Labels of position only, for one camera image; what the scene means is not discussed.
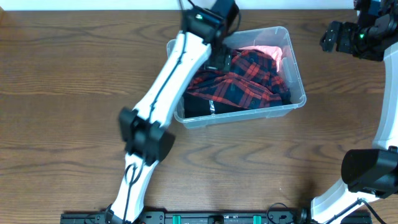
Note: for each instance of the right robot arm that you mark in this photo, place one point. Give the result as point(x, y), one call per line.
point(367, 175)

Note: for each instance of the red navy plaid shirt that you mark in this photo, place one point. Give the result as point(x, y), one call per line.
point(251, 83)

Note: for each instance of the clear plastic storage bin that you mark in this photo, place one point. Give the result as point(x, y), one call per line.
point(289, 72)

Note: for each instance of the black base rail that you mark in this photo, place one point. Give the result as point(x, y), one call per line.
point(282, 217)

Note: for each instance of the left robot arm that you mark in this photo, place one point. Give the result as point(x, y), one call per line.
point(144, 128)

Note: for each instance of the coral pink printed t-shirt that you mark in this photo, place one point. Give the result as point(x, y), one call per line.
point(273, 51)

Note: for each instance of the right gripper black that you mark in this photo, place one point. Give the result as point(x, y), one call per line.
point(352, 32)

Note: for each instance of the black shirt with tape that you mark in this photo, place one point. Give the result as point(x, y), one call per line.
point(195, 107)

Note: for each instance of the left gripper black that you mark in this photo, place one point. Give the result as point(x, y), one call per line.
point(221, 59)

